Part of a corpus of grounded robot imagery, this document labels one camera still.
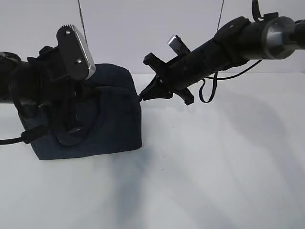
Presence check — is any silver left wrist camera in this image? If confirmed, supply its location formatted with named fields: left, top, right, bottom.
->
left=56, top=24, right=96, bottom=81

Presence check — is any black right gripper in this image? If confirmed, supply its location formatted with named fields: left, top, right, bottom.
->
left=140, top=53, right=194, bottom=105

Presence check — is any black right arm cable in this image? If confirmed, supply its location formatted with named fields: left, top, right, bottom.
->
left=199, top=59, right=263, bottom=104

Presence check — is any dark blue fabric bag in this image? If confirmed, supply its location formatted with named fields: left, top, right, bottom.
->
left=31, top=63, right=142, bottom=160

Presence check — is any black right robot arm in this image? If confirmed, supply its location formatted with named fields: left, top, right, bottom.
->
left=140, top=16, right=305, bottom=105

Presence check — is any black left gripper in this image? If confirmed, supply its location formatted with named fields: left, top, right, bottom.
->
left=45, top=79, right=95, bottom=146

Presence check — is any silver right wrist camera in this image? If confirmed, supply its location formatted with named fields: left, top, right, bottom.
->
left=167, top=35, right=191, bottom=56

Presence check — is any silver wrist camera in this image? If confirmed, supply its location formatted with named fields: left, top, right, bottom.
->
left=167, top=35, right=191, bottom=56
left=56, top=24, right=96, bottom=81

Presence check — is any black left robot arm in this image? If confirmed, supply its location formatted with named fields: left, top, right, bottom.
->
left=0, top=46, right=98, bottom=145

